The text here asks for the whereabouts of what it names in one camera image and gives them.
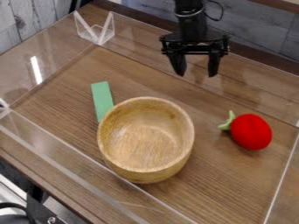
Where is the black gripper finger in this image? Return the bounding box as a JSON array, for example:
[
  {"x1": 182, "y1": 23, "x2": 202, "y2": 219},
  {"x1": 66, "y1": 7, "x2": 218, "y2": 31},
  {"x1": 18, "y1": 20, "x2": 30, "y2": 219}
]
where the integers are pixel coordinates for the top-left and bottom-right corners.
[
  {"x1": 169, "y1": 52, "x2": 187, "y2": 76},
  {"x1": 209, "y1": 50, "x2": 221, "y2": 77}
]

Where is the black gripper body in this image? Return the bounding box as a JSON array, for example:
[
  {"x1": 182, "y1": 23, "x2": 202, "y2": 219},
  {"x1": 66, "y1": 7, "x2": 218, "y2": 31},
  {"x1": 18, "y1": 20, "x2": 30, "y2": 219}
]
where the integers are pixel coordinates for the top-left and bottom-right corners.
[{"x1": 158, "y1": 11, "x2": 232, "y2": 58}]

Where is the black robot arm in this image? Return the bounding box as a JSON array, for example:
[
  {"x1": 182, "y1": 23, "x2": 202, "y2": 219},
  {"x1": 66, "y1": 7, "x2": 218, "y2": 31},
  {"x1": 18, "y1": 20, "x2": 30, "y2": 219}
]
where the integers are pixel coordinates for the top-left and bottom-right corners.
[{"x1": 159, "y1": 0, "x2": 230, "y2": 77}]

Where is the green flat stick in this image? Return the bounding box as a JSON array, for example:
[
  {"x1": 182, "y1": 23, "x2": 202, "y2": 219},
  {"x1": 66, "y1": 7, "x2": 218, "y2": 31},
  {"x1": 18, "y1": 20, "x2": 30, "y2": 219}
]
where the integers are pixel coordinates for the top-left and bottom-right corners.
[{"x1": 91, "y1": 81, "x2": 115, "y2": 122}]

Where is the brown wooden bowl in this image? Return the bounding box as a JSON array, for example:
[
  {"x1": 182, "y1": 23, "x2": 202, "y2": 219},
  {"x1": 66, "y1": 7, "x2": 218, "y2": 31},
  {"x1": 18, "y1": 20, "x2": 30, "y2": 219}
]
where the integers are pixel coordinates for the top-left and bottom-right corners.
[{"x1": 98, "y1": 96, "x2": 195, "y2": 184}]

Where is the red toy strawberry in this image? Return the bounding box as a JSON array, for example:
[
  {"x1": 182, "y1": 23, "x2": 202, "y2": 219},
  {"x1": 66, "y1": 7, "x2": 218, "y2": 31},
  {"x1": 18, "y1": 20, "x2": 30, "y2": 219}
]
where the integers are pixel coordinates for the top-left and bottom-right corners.
[{"x1": 218, "y1": 110, "x2": 274, "y2": 151}]

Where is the black metal stand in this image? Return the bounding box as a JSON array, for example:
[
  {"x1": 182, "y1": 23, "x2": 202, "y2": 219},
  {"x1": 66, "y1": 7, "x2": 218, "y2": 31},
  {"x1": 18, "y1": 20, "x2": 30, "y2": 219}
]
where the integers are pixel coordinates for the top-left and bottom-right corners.
[{"x1": 27, "y1": 186, "x2": 67, "y2": 224}]

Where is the clear acrylic corner bracket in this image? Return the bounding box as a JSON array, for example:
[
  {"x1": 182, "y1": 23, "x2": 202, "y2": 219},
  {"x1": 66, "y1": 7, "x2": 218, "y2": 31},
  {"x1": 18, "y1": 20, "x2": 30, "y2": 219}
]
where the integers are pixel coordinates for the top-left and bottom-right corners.
[{"x1": 74, "y1": 10, "x2": 115, "y2": 46}]

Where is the black cable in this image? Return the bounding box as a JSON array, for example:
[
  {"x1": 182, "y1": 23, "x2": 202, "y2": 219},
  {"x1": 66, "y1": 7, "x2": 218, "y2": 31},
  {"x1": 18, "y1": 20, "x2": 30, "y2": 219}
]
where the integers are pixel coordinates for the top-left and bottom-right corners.
[{"x1": 0, "y1": 202, "x2": 34, "y2": 224}]

